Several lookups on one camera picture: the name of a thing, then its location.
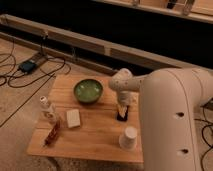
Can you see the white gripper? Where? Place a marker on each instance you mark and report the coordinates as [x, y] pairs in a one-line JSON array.
[[124, 98]]

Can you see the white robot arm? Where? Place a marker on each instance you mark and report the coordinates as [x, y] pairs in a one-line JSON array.
[[168, 99]]

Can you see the white paper cup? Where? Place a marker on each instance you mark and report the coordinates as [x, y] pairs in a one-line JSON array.
[[128, 139]]

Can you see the green ceramic bowl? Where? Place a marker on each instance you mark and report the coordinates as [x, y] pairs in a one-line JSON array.
[[88, 90]]

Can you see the white rectangular block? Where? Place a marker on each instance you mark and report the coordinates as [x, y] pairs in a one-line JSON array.
[[73, 118]]

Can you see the brown snack bar wrapper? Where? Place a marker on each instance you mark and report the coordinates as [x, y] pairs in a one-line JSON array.
[[52, 134]]

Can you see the small white bottle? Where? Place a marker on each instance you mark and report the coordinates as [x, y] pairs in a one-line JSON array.
[[48, 109]]

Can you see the dark power adapter box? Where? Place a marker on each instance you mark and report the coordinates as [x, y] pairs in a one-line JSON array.
[[27, 66]]

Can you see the wooden baseboard rail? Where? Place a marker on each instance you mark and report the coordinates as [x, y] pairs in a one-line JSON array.
[[107, 48]]

